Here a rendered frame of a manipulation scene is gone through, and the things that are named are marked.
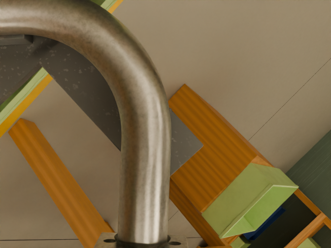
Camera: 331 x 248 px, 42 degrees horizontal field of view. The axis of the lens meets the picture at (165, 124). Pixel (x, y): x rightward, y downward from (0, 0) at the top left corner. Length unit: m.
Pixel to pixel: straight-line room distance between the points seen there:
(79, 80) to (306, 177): 6.07
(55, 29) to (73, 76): 0.05
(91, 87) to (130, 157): 0.07
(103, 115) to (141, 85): 0.06
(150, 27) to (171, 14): 0.12
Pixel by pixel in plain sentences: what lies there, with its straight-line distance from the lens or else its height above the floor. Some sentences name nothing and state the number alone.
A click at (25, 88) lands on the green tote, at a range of 0.43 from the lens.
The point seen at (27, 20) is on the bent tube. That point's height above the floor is 1.04.
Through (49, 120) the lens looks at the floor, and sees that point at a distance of 2.09.
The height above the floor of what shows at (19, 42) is 1.02.
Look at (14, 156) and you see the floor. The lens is 2.17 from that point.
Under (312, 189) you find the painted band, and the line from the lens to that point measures 6.30.
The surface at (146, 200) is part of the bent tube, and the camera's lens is 0.25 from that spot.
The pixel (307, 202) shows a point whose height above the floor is 0.56.
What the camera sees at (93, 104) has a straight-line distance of 0.30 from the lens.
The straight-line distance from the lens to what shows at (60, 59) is 0.31.
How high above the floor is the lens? 1.24
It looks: 27 degrees down
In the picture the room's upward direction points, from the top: 138 degrees clockwise
